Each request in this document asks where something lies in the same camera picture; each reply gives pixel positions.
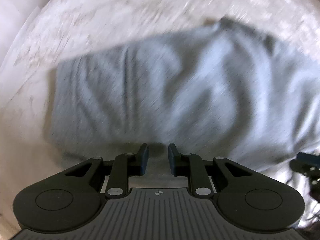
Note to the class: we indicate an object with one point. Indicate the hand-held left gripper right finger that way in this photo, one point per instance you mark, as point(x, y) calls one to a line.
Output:
point(173, 158)

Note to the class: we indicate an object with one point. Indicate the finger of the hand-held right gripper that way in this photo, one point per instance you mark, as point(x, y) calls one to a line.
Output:
point(301, 167)
point(308, 158)

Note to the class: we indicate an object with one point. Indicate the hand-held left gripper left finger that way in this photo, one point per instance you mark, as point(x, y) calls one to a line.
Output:
point(143, 158)

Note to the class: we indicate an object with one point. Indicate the grey pants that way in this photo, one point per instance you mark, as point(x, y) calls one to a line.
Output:
point(175, 87)

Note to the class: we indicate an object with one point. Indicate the white floral bedspread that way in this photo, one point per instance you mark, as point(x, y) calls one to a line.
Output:
point(100, 22)

